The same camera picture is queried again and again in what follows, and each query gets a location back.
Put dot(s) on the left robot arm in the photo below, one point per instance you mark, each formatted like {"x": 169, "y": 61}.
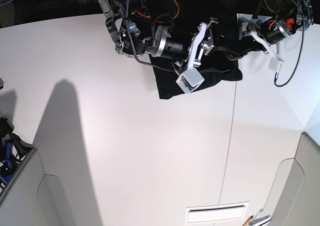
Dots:
{"x": 297, "y": 14}

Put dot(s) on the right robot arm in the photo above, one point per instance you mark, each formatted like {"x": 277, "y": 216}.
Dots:
{"x": 139, "y": 27}

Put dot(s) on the grey right chair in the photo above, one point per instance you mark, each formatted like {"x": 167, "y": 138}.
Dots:
{"x": 294, "y": 198}

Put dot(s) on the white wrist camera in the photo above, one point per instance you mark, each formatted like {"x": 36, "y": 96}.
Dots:
{"x": 276, "y": 64}
{"x": 189, "y": 80}

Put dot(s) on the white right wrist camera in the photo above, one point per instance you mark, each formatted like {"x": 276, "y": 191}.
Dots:
{"x": 189, "y": 80}

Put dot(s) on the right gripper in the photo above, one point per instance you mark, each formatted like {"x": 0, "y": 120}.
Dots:
{"x": 202, "y": 43}

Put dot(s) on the grey metal tool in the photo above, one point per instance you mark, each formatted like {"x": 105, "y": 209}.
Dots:
{"x": 260, "y": 221}

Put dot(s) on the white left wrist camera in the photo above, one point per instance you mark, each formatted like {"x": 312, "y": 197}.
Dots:
{"x": 276, "y": 64}

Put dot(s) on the black thin rod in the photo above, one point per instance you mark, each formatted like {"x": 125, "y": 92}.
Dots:
{"x": 200, "y": 209}

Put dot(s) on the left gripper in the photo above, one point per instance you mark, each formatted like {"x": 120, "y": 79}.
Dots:
{"x": 260, "y": 39}

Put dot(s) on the blue black tool pile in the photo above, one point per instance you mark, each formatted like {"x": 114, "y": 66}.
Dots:
{"x": 13, "y": 150}

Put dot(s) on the yellow handled tool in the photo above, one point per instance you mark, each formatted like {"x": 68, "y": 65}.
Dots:
{"x": 248, "y": 221}

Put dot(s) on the black T-shirt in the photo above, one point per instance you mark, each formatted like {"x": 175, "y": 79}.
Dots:
{"x": 214, "y": 68}

